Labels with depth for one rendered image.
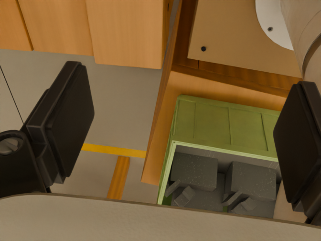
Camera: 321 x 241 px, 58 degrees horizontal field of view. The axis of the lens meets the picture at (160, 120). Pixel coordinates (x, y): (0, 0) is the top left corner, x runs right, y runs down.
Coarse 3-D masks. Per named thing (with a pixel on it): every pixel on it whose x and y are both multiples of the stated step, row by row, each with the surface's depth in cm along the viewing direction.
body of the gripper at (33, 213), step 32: (0, 224) 6; (32, 224) 6; (64, 224) 6; (96, 224) 6; (128, 224) 6; (160, 224) 6; (192, 224) 6; (224, 224) 6; (256, 224) 6; (288, 224) 7
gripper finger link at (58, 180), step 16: (64, 64) 12; (80, 64) 12; (64, 80) 11; (80, 80) 12; (48, 96) 10; (64, 96) 10; (80, 96) 12; (32, 112) 11; (48, 112) 10; (64, 112) 10; (80, 112) 12; (32, 128) 9; (48, 128) 9; (64, 128) 10; (80, 128) 12; (32, 144) 10; (48, 144) 10; (64, 144) 11; (80, 144) 12; (48, 160) 10; (64, 160) 11; (48, 176) 10; (64, 176) 11
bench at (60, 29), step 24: (0, 0) 55; (24, 0) 54; (48, 0) 54; (72, 0) 53; (0, 24) 58; (24, 24) 58; (48, 24) 57; (72, 24) 56; (0, 48) 62; (24, 48) 62; (48, 48) 61; (72, 48) 60
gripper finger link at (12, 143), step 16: (0, 144) 9; (16, 144) 9; (0, 160) 8; (16, 160) 8; (32, 160) 8; (0, 176) 8; (16, 176) 8; (32, 176) 8; (0, 192) 8; (16, 192) 8; (32, 192) 8; (48, 192) 10
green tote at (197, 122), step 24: (192, 96) 77; (192, 120) 70; (216, 120) 71; (240, 120) 72; (264, 120) 73; (168, 144) 80; (192, 144) 65; (216, 144) 65; (240, 144) 67; (264, 144) 67; (168, 168) 72
